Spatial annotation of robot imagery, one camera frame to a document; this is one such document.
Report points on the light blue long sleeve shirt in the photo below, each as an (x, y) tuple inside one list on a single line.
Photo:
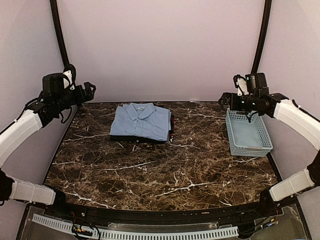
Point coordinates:
[(141, 122)]

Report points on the light blue plastic basket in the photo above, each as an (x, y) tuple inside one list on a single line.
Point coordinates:
[(247, 138)]

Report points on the small circuit board with wires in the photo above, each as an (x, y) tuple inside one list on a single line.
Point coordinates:
[(85, 230)]

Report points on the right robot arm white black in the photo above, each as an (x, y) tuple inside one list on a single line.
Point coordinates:
[(296, 134)]

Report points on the right black frame post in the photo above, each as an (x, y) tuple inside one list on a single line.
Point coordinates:
[(262, 36)]

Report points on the black front rail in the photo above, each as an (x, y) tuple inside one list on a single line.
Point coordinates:
[(230, 215)]

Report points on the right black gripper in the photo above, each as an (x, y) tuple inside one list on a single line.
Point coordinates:
[(225, 96)]

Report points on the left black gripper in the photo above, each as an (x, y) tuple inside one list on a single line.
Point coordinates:
[(90, 94)]

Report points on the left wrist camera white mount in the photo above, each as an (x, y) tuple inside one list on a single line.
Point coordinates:
[(69, 77)]

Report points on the black red printed shirt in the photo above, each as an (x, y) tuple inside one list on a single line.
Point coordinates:
[(172, 129)]

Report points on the black frame post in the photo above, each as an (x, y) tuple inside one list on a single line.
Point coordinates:
[(262, 36), (59, 32)]

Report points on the white slotted cable duct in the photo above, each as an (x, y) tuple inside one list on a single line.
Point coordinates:
[(65, 226)]

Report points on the left black frame post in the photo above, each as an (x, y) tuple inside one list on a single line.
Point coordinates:
[(59, 32)]

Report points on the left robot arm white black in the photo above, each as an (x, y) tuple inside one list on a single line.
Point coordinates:
[(59, 93)]

